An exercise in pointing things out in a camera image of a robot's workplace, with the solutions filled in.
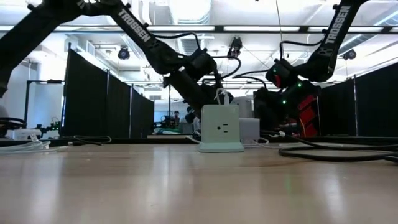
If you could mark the mint green cube power strip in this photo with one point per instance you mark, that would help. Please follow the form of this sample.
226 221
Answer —
220 127

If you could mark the silver ventilation duct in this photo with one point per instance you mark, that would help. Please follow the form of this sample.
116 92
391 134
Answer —
191 46

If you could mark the pale grey box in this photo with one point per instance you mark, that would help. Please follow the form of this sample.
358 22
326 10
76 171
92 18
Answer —
249 129

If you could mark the black ceiling spotlight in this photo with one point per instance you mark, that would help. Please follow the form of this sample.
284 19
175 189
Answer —
123 53
349 54

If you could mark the black overhead camera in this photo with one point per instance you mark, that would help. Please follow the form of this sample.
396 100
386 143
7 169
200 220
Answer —
235 46

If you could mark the black aluminium table frame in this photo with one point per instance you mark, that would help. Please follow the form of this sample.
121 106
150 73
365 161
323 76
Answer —
140 141

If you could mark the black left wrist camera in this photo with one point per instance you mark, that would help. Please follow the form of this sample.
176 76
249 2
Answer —
203 63

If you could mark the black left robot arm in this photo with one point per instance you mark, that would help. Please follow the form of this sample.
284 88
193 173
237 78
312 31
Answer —
133 26

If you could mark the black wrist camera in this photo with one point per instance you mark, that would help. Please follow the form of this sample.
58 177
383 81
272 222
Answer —
203 63
280 73

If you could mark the black partition panel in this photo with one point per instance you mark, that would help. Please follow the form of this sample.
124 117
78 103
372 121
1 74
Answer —
373 102
93 102

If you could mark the black overhead frame bar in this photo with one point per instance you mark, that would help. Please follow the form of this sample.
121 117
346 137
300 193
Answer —
219 29

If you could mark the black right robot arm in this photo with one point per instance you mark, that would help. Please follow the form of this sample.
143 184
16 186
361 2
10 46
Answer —
337 25

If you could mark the person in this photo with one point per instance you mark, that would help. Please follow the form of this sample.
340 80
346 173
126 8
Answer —
175 117
196 126

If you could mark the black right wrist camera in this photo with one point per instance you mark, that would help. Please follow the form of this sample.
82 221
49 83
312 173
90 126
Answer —
280 73

